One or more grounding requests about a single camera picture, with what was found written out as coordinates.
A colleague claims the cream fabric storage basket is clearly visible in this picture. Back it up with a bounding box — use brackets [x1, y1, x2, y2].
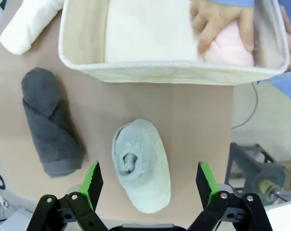
[58, 0, 291, 85]

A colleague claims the grey metal stand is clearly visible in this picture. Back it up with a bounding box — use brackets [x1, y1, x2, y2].
[224, 141, 287, 202]

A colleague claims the person's right forearm blue sleeve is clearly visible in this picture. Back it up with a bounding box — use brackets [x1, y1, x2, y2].
[211, 0, 255, 9]

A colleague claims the cream white towel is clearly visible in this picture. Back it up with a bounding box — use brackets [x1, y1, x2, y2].
[103, 0, 199, 64]

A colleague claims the person's left forearm blue sleeve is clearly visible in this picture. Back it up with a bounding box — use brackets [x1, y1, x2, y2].
[270, 68, 291, 104]

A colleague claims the dark grey towel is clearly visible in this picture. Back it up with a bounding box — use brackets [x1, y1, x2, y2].
[20, 67, 85, 179]

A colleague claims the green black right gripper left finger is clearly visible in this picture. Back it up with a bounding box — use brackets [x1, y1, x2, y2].
[27, 160, 105, 231]

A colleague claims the pink towel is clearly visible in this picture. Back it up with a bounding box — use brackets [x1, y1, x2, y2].
[204, 24, 254, 67]

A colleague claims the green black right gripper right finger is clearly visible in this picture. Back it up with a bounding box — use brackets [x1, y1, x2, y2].
[187, 161, 273, 231]

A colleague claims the pale mint towel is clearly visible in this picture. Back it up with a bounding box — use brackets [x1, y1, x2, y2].
[111, 118, 172, 214]

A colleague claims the thin grey floor cable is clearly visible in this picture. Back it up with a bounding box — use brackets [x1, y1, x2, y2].
[231, 81, 259, 128]

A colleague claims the person's right hand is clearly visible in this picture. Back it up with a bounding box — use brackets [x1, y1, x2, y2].
[190, 0, 254, 54]

